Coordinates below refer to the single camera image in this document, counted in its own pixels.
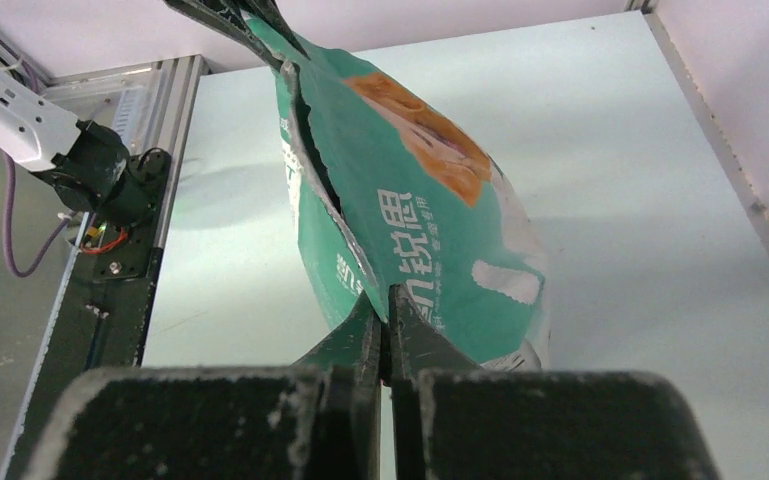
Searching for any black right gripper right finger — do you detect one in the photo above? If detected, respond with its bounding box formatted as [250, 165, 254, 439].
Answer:
[388, 285, 719, 479]

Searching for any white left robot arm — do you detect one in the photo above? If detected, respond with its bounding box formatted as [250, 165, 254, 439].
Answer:
[0, 1, 305, 226]

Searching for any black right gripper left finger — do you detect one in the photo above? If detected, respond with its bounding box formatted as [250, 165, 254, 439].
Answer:
[24, 296, 381, 479]

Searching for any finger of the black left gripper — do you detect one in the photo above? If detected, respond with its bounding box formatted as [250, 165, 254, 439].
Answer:
[163, 0, 282, 70]
[238, 0, 308, 59]

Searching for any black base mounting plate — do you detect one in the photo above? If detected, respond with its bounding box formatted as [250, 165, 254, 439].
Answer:
[0, 148, 180, 479]

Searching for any grey slotted cable duct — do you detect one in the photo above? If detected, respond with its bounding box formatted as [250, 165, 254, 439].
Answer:
[110, 87, 147, 148]

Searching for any green pet food bag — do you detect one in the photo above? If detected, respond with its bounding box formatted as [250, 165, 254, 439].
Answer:
[245, 15, 550, 371]

